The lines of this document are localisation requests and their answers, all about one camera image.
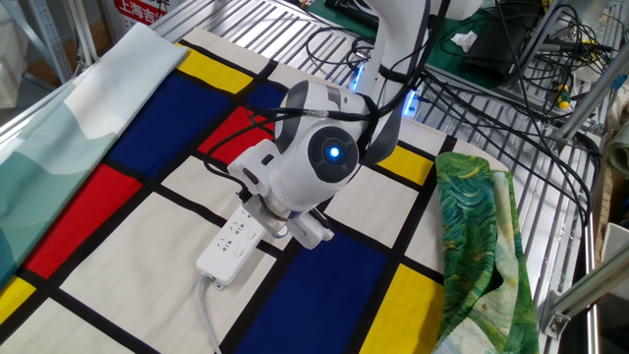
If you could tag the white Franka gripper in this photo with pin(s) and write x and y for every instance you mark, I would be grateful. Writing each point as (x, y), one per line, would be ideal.
(309, 233)

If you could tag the aluminium profile bar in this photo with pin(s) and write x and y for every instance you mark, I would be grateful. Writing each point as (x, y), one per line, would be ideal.
(585, 295)
(592, 98)

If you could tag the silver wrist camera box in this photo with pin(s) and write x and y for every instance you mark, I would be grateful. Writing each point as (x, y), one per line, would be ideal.
(263, 214)

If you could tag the yellow green screwdriver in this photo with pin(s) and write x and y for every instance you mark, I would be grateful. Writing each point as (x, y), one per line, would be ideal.
(564, 97)

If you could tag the white four-socket power strip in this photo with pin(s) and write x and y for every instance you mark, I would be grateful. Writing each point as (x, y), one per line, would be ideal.
(231, 251)

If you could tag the pale teal white cloth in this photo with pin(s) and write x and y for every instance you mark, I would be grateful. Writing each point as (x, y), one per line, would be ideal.
(49, 147)

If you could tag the white crumpled tissue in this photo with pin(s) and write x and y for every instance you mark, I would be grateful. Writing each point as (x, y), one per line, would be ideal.
(464, 40)

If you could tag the red white sign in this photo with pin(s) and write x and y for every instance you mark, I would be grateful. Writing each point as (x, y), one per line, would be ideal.
(140, 10)

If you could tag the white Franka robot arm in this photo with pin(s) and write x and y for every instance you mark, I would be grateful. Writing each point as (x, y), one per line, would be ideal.
(304, 182)

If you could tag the brown cardboard panel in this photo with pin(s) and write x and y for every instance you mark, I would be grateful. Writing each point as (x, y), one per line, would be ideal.
(603, 206)

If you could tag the grey perforated steel strut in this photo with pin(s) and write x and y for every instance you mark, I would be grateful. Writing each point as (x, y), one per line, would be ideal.
(49, 39)

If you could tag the colour block grid tablecloth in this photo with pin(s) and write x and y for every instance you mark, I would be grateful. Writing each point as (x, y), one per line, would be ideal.
(319, 295)

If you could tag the green desk mat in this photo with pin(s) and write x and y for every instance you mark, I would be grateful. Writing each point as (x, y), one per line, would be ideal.
(442, 59)

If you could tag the green painted landscape cloth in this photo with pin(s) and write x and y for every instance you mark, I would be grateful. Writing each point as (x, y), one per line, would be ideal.
(467, 221)

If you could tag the black pouch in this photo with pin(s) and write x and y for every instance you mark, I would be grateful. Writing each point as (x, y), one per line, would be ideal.
(491, 49)

